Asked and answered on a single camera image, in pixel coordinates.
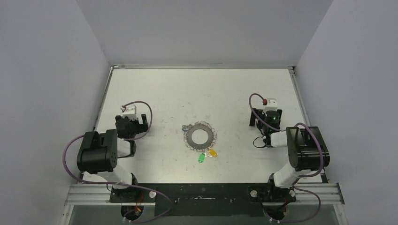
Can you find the aluminium frame rail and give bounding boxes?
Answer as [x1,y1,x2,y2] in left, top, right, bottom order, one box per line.
[64,183,345,206]

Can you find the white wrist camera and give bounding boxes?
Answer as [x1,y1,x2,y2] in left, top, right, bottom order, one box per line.
[121,105,137,120]
[262,98,278,114]

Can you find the green key tag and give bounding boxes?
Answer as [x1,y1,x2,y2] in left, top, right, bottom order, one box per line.
[198,153,206,163]

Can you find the yellow key tag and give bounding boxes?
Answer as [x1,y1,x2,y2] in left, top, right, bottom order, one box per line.
[208,149,218,158]

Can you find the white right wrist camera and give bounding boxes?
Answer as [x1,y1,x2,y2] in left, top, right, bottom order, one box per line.
[262,98,278,114]

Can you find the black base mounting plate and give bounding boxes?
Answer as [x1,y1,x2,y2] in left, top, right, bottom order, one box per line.
[109,183,296,217]

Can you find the metal ring disc with keyrings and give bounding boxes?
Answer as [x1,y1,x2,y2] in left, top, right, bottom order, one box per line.
[182,120,217,152]

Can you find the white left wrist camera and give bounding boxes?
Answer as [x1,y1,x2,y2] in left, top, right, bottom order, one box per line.
[121,105,137,120]

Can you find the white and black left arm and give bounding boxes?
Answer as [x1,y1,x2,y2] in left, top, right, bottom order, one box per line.
[77,114,149,202]

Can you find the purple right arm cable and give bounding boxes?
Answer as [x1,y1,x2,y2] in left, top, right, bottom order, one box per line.
[248,93,325,224]

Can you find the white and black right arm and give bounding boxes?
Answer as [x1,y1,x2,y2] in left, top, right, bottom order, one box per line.
[249,108,330,201]

